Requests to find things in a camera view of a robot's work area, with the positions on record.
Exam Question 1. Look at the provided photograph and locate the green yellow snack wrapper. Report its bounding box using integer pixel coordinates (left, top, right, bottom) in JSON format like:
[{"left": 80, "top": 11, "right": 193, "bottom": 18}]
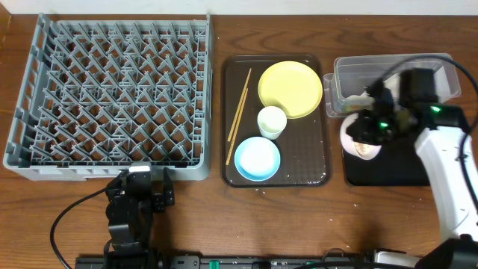
[{"left": 342, "top": 105, "right": 368, "bottom": 114}]

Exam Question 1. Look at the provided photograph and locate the pink bowl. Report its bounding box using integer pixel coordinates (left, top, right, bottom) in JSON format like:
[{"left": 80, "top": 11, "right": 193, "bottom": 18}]
[{"left": 339, "top": 113, "right": 382, "bottom": 161}]

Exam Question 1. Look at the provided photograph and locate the white tissue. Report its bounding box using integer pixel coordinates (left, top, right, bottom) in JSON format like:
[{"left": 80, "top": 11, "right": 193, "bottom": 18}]
[{"left": 344, "top": 93, "right": 373, "bottom": 107}]

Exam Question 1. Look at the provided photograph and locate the light blue bowl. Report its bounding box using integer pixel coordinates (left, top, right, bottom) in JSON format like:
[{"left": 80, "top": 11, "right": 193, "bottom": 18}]
[{"left": 234, "top": 137, "right": 281, "bottom": 182}]

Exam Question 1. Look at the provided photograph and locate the white paper cup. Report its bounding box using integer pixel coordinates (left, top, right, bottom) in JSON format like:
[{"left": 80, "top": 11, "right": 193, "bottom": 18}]
[{"left": 257, "top": 106, "right": 287, "bottom": 140}]

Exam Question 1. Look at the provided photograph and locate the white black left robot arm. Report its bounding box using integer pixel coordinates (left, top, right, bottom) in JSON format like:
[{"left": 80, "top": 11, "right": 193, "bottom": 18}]
[{"left": 102, "top": 164, "right": 175, "bottom": 269}]

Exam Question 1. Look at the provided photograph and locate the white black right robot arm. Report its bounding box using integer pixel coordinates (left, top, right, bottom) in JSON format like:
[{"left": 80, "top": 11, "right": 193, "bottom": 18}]
[{"left": 340, "top": 68, "right": 477, "bottom": 268}]

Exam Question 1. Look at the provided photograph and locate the clear plastic container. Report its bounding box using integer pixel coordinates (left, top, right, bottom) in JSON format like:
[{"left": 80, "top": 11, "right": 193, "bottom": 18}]
[{"left": 323, "top": 53, "right": 462, "bottom": 118}]

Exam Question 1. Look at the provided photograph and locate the black rectangular bin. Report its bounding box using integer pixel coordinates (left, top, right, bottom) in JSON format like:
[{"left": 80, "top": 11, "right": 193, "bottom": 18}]
[{"left": 342, "top": 132, "right": 429, "bottom": 186}]

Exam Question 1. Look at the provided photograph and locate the yellow round plate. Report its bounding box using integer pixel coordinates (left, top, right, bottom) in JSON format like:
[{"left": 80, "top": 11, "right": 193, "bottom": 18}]
[{"left": 258, "top": 61, "right": 323, "bottom": 119}]

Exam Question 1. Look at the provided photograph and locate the dark brown serving tray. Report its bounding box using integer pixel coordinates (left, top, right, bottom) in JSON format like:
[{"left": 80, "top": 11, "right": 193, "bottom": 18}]
[{"left": 220, "top": 54, "right": 332, "bottom": 188}]

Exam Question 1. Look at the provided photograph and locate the grey plastic dish rack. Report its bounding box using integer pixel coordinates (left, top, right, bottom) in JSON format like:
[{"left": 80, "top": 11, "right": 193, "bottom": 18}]
[{"left": 3, "top": 14, "right": 214, "bottom": 181}]

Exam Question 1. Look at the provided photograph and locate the wooden chopstick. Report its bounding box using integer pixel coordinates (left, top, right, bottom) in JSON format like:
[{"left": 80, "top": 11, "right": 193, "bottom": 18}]
[
  {"left": 226, "top": 88, "right": 249, "bottom": 166},
  {"left": 227, "top": 68, "right": 252, "bottom": 142}
]

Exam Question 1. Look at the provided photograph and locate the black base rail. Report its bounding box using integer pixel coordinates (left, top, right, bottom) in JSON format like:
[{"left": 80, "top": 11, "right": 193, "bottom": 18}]
[{"left": 74, "top": 248, "right": 423, "bottom": 269}]

